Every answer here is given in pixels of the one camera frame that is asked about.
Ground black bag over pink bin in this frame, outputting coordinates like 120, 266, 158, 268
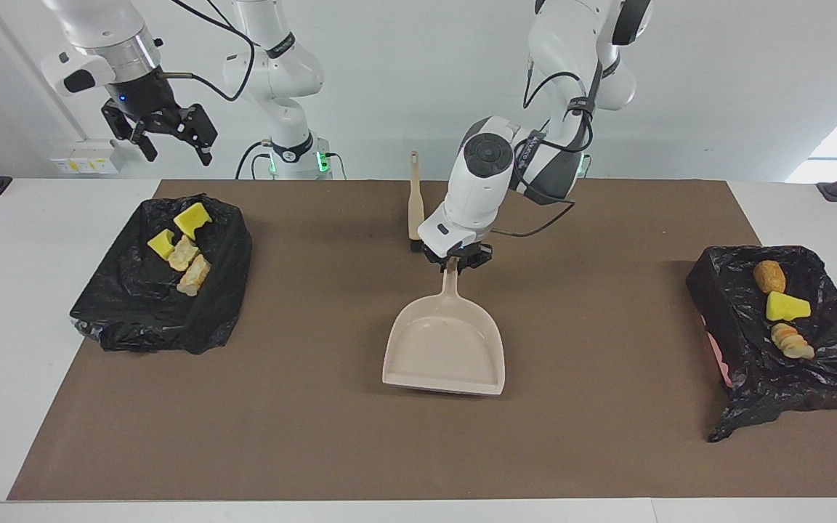
686, 245, 837, 444

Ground beige plastic dustpan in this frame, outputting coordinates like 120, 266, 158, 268
381, 267, 506, 397

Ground black base power cable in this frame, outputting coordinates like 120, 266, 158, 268
235, 140, 268, 180

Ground brown table mat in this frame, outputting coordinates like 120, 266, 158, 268
6, 178, 837, 502

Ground green yellow sponge piece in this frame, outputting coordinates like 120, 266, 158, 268
147, 228, 177, 261

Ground pink plastic bin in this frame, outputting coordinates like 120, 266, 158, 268
704, 328, 733, 388

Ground brown round bread roll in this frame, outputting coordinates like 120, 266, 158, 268
753, 259, 787, 295

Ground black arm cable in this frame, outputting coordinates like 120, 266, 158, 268
157, 0, 297, 102
490, 69, 603, 239

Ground white wall socket box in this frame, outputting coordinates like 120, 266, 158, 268
49, 139, 126, 176

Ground yellow curved sponge piece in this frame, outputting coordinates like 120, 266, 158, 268
765, 291, 812, 323

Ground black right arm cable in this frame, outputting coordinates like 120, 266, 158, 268
157, 0, 297, 102

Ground black trash bag bin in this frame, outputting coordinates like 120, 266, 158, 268
70, 192, 254, 356

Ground beige brush black bristles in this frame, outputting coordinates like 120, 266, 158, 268
408, 150, 426, 254

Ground sliced bread crust piece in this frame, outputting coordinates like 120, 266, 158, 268
770, 323, 816, 361

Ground striped croissant bread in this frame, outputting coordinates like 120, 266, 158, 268
176, 254, 212, 298

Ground yellow notched sponge piece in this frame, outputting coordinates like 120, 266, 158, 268
174, 202, 214, 241

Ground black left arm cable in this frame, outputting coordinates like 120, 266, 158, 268
490, 69, 603, 239

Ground small pale bread chunk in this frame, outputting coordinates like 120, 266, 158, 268
167, 235, 201, 272

